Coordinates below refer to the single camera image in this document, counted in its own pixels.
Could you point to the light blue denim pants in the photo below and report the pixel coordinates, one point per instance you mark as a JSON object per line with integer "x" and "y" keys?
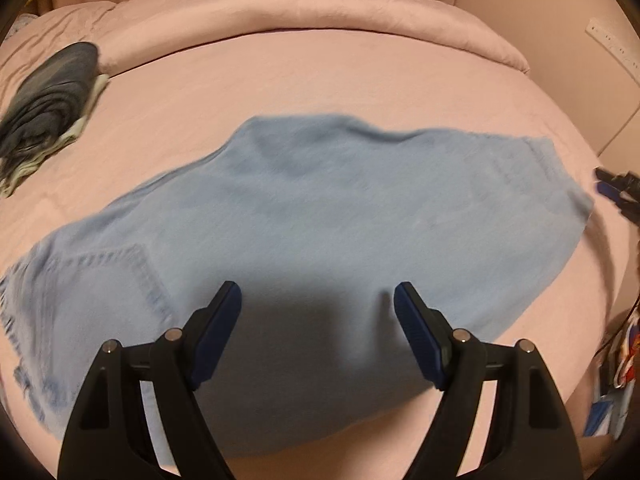
{"x": 325, "y": 210}

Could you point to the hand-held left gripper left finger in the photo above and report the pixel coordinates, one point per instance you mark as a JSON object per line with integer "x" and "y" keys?
{"x": 220, "y": 330}

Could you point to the pink duvet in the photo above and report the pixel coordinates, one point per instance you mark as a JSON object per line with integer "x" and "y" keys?
{"x": 300, "y": 10}

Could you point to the white power strip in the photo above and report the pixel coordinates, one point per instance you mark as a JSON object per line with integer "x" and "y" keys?
{"x": 612, "y": 45}

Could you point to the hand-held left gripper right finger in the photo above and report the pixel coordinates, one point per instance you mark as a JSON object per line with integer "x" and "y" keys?
{"x": 417, "y": 330}

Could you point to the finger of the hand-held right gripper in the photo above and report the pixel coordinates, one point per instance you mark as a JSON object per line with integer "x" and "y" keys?
{"x": 610, "y": 194}

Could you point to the light green folded garment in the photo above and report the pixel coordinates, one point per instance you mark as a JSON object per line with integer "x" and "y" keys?
{"x": 75, "y": 130}

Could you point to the dark blue folded jeans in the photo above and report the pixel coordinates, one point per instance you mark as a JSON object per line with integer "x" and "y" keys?
{"x": 45, "y": 95}

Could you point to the colourful printed bag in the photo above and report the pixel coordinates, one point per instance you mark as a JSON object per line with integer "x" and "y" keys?
{"x": 631, "y": 350}

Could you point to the pink bed sheet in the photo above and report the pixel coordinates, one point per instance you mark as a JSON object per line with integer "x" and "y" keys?
{"x": 300, "y": 85}

